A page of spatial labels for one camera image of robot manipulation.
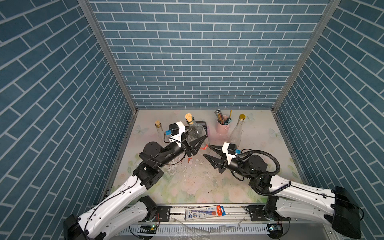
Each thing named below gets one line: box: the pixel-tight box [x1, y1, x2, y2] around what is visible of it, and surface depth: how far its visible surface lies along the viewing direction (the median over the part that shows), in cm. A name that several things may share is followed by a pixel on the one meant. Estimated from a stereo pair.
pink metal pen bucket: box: [215, 115, 231, 135], surface depth 102 cm
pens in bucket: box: [214, 108, 233, 125], surface depth 101 cm
